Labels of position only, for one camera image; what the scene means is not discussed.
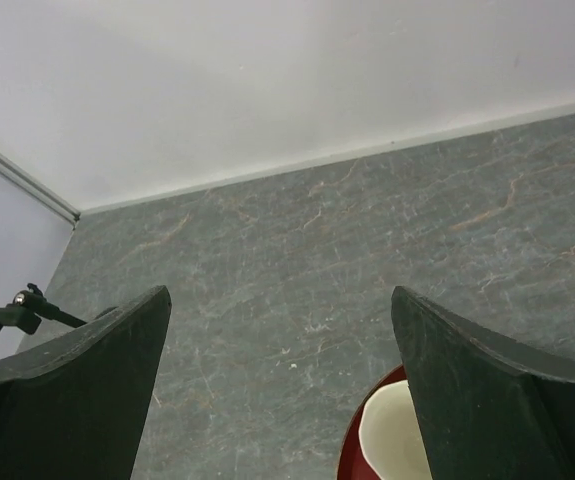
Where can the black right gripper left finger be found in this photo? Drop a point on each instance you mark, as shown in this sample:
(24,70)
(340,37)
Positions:
(75,407)

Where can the red round tray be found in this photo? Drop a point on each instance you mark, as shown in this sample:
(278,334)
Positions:
(352,464)

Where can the black phone stand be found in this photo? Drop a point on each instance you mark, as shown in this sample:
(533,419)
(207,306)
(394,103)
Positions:
(29,308)

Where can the aluminium frame post left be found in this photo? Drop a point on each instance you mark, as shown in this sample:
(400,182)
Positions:
(38,191)

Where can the green mug cream inside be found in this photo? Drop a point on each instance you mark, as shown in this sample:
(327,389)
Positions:
(389,435)

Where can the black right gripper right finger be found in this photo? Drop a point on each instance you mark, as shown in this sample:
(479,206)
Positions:
(488,406)

